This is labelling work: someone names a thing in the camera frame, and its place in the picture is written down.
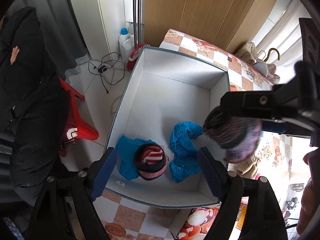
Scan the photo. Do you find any wooden wardrobe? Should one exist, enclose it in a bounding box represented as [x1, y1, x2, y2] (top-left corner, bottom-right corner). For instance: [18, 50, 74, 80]
[143, 0, 277, 54]

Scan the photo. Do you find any beige cloth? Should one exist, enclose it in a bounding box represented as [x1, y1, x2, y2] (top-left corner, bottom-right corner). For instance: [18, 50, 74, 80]
[235, 152, 262, 179]

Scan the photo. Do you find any red plastic chair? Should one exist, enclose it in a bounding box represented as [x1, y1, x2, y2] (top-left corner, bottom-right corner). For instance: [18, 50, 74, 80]
[57, 76, 99, 157]

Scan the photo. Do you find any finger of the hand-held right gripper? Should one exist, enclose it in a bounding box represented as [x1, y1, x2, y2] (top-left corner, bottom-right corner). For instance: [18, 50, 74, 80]
[261, 120, 313, 147]
[220, 89, 276, 121]

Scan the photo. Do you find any white cable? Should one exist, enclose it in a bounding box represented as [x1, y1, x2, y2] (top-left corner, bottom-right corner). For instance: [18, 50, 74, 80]
[109, 96, 122, 115]

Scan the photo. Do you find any black cable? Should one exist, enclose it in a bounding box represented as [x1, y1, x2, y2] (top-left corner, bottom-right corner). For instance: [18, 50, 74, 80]
[88, 52, 126, 94]

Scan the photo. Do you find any pink cloth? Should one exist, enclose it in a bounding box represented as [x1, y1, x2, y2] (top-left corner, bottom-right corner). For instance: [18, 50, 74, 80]
[265, 64, 281, 83]

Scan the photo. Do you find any red broom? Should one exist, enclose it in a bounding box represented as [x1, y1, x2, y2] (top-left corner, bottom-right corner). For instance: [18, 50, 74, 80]
[125, 0, 151, 72]

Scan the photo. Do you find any mop pole with red handle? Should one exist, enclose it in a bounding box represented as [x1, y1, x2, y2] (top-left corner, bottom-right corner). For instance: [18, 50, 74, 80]
[119, 0, 140, 49]

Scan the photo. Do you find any white bottle with blue cap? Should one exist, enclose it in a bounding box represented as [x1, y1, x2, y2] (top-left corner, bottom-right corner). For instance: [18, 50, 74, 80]
[118, 28, 131, 56]

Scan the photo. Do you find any grey curtain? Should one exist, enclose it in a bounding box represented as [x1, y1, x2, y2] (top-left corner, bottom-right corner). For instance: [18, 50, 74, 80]
[10, 0, 91, 66]

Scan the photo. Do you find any beige towel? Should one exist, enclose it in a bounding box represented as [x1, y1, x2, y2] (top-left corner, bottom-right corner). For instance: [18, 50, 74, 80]
[235, 42, 258, 64]

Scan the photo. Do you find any white plastic jug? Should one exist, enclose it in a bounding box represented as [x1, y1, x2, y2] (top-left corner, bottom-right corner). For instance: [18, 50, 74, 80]
[122, 35, 137, 57]

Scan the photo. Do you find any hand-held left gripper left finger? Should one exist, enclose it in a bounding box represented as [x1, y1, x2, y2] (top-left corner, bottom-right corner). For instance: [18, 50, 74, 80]
[32, 147, 118, 240]

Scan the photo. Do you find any white curtain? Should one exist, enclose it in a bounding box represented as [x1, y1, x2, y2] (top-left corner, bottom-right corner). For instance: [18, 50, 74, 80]
[252, 0, 304, 66]

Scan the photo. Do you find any red white black knit hat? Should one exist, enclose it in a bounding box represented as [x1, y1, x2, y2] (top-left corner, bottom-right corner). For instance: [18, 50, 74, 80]
[133, 143, 168, 181]

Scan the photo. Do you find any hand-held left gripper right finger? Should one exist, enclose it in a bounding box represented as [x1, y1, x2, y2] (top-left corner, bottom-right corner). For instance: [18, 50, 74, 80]
[197, 147, 288, 240]

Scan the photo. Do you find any grey knit cap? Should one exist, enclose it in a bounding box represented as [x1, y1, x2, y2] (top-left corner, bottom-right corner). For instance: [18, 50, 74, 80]
[252, 60, 269, 76]

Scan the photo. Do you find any person's right hand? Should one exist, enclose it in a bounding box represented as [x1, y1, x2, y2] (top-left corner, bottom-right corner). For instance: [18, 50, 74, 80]
[296, 148, 320, 233]

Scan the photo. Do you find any blue cloth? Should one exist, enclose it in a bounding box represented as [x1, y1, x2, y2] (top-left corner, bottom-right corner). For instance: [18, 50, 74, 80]
[169, 121, 204, 184]
[115, 135, 151, 181]

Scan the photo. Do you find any white storage box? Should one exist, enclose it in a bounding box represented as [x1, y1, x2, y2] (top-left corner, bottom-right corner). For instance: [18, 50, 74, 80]
[103, 45, 231, 209]

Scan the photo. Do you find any purple striped knit hat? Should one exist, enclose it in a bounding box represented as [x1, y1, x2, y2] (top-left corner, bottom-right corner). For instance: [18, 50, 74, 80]
[203, 106, 263, 164]

